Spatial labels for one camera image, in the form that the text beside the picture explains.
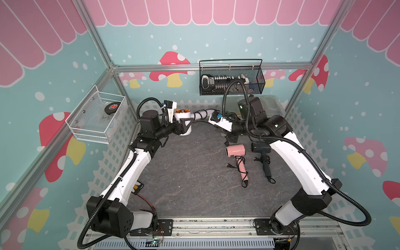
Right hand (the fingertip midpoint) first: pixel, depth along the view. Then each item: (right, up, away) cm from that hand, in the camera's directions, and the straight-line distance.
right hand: (218, 126), depth 66 cm
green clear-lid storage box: (+38, +15, +34) cm, 53 cm away
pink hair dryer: (+14, -14, +28) cm, 34 cm away
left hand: (-14, +3, +7) cm, 15 cm away
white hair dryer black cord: (-6, +8, +11) cm, 15 cm away
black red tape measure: (-53, +10, +12) cm, 56 cm away
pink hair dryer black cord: (+18, -26, +23) cm, 39 cm away
